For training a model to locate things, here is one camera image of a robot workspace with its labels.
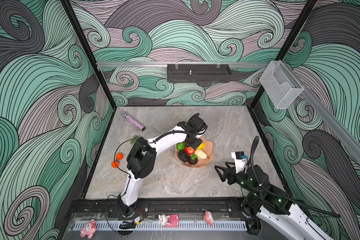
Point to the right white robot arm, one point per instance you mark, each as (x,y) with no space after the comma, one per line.
(270,204)

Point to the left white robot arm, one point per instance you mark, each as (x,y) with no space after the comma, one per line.
(142,157)

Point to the pink plush toy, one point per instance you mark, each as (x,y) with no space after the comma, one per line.
(89,229)

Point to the dark brown fake fruit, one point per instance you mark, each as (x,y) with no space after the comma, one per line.
(192,159)

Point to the yellow fake lemon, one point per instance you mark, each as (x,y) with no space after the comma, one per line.
(201,146)

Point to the aluminium rail right wall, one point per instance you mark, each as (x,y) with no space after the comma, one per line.
(328,104)

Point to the aluminium rail wall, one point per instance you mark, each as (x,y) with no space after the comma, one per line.
(328,104)
(140,64)

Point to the clear plastic wall holder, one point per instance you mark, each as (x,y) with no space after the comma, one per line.
(281,84)

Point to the red fake apple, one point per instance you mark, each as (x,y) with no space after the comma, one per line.
(189,150)

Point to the white bunny pink toy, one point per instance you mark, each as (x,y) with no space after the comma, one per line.
(169,221)

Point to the aluminium rail back wall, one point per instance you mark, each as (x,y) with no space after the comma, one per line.
(140,64)

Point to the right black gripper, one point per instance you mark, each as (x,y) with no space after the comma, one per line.
(227,172)

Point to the small pink figurine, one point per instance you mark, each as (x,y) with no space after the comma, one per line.
(209,218)

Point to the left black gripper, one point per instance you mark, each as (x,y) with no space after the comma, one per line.
(196,145)

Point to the pink wavy fruit bowl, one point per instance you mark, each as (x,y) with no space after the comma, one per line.
(208,149)

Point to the black wall tray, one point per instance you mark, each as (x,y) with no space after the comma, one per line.
(199,74)

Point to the white slotted cable duct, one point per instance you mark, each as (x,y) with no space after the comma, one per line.
(192,225)

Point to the pale fake pear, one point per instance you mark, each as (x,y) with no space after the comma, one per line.
(201,154)

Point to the orange fake tangerine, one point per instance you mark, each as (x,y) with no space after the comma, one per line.
(119,156)
(115,164)

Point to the purple sprinkle tube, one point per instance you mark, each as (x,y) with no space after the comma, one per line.
(133,121)

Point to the green fake lime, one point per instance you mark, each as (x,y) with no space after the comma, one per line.
(180,146)

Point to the green fake grape bunch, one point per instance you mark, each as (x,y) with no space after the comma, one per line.
(135,139)

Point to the dark fake avocado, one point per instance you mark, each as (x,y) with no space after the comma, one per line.
(183,156)

